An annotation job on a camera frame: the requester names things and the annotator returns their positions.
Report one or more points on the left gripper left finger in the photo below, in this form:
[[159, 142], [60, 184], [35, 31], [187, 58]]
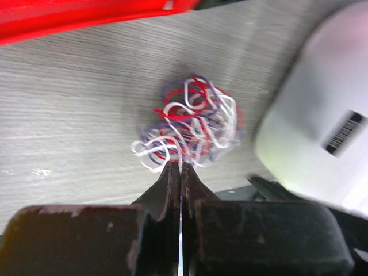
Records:
[[141, 238]]

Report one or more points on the white plastic basket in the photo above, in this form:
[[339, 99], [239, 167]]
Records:
[[313, 138]]

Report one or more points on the red plastic bin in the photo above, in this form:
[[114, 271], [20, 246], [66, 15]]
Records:
[[24, 20]]

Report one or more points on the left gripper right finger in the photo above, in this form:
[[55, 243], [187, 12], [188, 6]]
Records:
[[258, 238]]

